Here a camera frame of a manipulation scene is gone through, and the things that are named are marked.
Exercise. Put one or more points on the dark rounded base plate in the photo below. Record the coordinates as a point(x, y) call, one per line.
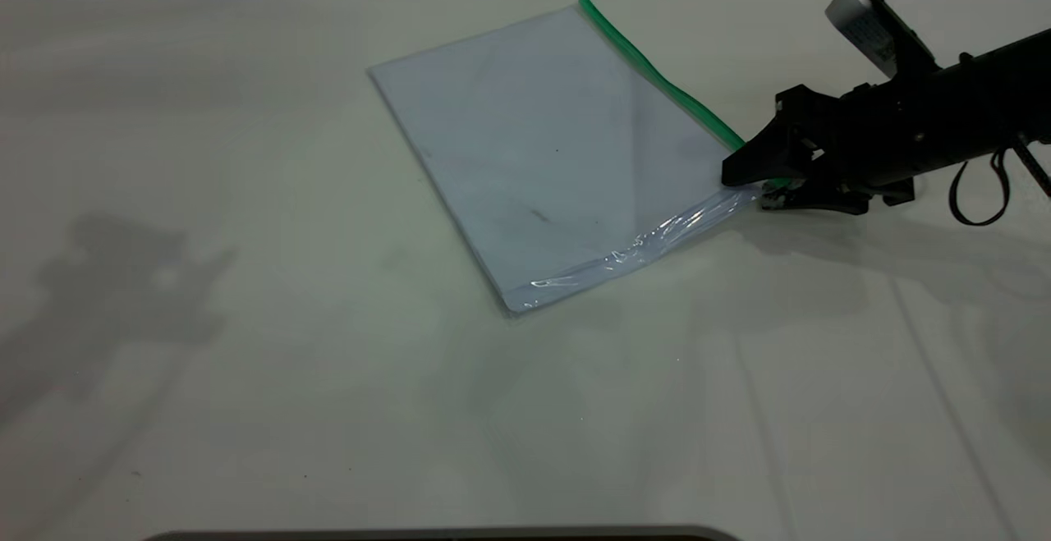
point(443, 535)

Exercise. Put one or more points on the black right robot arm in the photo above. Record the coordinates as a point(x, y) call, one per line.
point(998, 89)

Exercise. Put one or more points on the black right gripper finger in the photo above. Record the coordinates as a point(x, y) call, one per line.
point(821, 196)
point(768, 159)

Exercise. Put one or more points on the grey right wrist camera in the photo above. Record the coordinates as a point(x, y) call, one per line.
point(858, 20)

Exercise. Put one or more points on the clear zip bag green zipper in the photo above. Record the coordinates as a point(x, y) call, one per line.
point(575, 155)

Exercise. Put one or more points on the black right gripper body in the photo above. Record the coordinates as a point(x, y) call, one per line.
point(878, 135)

